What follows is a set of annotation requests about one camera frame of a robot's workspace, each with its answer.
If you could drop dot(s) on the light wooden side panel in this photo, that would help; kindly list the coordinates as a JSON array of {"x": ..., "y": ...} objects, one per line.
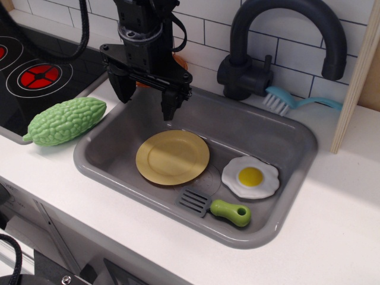
[{"x": 360, "y": 73}]

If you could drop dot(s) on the grey sink basin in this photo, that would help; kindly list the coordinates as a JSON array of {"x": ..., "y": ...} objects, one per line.
[{"x": 231, "y": 129}]

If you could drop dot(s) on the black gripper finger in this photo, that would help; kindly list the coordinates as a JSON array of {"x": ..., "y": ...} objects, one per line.
[
  {"x": 170, "y": 101},
  {"x": 123, "y": 86}
]

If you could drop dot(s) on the grey spatula with green handle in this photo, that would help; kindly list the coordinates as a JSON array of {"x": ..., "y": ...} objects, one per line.
[{"x": 200, "y": 203}]

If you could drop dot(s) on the black toy stove top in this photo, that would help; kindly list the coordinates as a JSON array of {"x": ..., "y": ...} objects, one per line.
[{"x": 30, "y": 85}]

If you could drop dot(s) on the green toy bitter gourd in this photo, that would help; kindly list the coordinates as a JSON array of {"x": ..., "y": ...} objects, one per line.
[{"x": 65, "y": 121}]

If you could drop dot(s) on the yellow round plate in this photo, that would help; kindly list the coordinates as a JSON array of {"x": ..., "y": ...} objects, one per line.
[{"x": 172, "y": 157}]

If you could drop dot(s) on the blue dish brush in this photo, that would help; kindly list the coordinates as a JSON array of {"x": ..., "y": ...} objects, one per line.
[{"x": 281, "y": 101}]

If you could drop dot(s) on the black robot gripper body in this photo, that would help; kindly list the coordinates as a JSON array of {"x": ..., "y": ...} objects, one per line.
[{"x": 147, "y": 55}]

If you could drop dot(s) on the toy fried egg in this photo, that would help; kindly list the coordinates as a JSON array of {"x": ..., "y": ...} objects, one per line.
[{"x": 251, "y": 178}]

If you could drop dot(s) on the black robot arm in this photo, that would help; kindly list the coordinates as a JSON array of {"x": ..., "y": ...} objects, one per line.
[{"x": 146, "y": 14}]

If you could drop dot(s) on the black curved faucet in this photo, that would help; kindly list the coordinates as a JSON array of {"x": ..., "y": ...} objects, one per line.
[{"x": 247, "y": 68}]

